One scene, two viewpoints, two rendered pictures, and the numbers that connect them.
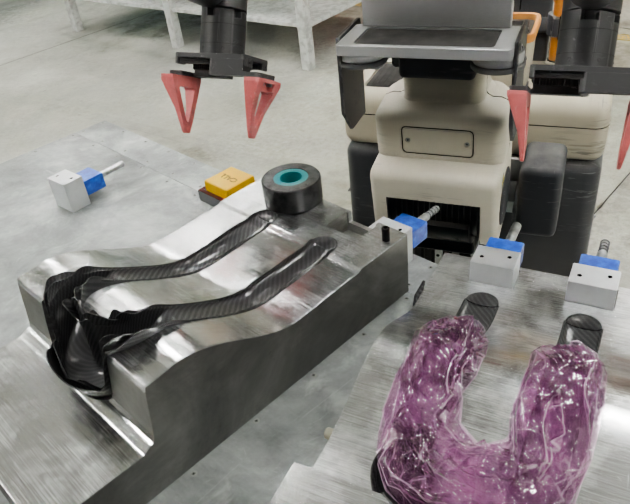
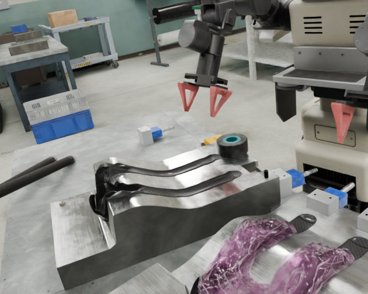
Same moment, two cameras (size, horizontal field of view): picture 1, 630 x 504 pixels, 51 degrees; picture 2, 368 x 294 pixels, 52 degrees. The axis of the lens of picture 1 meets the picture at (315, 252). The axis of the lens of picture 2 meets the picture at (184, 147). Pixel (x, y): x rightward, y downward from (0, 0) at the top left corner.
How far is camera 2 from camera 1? 24 cm
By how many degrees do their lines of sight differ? 24
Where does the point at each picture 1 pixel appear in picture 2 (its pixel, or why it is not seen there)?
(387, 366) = (228, 234)
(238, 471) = not seen: hidden behind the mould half
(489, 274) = (316, 205)
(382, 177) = (301, 151)
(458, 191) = (342, 165)
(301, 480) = (155, 270)
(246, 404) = (169, 241)
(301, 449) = not seen: hidden behind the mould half
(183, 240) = (173, 162)
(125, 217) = (165, 151)
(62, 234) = (135, 154)
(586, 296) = not seen: outside the picture
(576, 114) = not seen: outside the picture
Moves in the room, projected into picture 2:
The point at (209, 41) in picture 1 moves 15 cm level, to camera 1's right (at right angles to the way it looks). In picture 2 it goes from (199, 69) to (257, 65)
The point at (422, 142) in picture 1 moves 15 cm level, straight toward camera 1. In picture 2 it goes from (326, 135) to (312, 157)
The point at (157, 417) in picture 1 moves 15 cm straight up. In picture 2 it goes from (118, 232) to (100, 165)
